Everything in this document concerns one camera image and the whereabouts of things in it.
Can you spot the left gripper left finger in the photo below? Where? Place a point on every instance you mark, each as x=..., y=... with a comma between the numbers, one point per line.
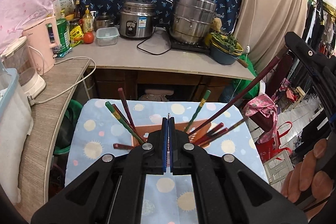
x=111, y=189

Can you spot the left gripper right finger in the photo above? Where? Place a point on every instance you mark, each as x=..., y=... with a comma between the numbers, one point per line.
x=225, y=190

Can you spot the dark red chopstick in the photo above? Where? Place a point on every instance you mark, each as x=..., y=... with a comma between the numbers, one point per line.
x=251, y=85

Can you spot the brown chopstick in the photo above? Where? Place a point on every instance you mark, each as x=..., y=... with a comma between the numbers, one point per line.
x=237, y=124

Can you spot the green chopstick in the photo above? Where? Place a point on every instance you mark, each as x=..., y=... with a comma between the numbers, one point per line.
x=123, y=122
x=201, y=104

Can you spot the dark maroon chopstick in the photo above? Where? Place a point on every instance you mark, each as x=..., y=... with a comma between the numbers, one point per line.
x=126, y=108
x=122, y=146
x=126, y=121

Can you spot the red chopstick single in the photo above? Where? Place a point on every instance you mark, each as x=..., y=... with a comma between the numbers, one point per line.
x=214, y=137

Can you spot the bright red chopstick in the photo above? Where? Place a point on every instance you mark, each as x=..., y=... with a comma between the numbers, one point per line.
x=207, y=136

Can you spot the person's right hand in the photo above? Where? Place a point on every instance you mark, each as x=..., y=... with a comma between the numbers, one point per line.
x=304, y=176

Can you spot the pink floral cloth bag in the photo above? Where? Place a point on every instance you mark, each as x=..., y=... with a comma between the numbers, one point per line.
x=263, y=111

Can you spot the blue basin with vegetables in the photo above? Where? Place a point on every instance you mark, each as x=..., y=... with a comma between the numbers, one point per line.
x=224, y=49

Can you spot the white dish rack bin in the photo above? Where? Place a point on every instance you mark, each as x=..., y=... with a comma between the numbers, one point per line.
x=16, y=124

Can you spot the black induction cooktop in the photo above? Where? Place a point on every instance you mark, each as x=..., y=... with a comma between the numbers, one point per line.
x=195, y=48

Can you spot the wooden counter shelf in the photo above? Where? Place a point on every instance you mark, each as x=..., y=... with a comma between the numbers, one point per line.
x=120, y=65

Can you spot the stacked steel steamer pot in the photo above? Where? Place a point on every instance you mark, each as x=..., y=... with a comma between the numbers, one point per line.
x=191, y=20

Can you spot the clear food container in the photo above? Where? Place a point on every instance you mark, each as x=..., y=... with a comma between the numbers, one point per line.
x=107, y=36

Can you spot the red tomato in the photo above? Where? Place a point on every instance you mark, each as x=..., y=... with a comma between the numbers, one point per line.
x=88, y=37

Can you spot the yellow snack packet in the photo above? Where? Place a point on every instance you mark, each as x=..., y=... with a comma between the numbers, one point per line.
x=76, y=36

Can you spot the green tin can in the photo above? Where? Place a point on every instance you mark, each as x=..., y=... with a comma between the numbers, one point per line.
x=64, y=37

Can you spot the white blender appliance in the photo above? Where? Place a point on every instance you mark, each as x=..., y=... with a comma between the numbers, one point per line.
x=17, y=55

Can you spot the pink electric kettle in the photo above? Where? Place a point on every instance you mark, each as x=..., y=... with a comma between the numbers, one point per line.
x=42, y=37

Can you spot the small lidded saucepan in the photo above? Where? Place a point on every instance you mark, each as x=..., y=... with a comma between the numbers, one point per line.
x=103, y=21

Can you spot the yellow oil bottle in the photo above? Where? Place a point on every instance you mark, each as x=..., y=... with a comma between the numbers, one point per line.
x=87, y=21

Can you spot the steel rice cooker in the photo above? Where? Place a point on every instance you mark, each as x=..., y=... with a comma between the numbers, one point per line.
x=137, y=19

